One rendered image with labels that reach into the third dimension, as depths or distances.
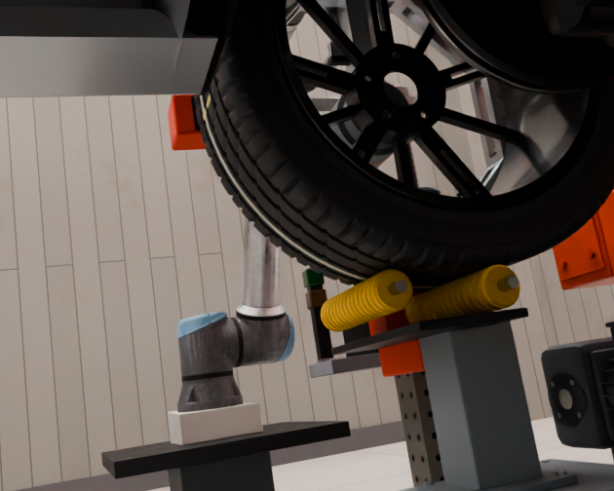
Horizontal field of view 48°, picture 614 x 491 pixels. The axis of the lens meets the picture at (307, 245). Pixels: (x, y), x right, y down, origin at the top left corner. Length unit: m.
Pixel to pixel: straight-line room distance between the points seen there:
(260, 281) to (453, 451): 1.13
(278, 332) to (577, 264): 0.93
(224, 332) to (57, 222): 2.21
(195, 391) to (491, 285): 1.24
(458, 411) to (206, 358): 1.14
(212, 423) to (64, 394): 2.05
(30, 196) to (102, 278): 0.60
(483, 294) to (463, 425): 0.18
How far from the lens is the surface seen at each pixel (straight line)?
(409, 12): 1.42
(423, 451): 1.60
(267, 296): 2.05
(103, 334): 3.98
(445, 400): 1.01
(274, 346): 2.08
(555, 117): 1.19
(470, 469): 0.99
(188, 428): 1.96
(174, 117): 1.13
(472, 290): 0.95
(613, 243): 1.46
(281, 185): 0.89
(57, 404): 3.95
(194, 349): 2.01
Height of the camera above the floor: 0.40
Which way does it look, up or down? 11 degrees up
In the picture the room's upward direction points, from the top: 9 degrees counter-clockwise
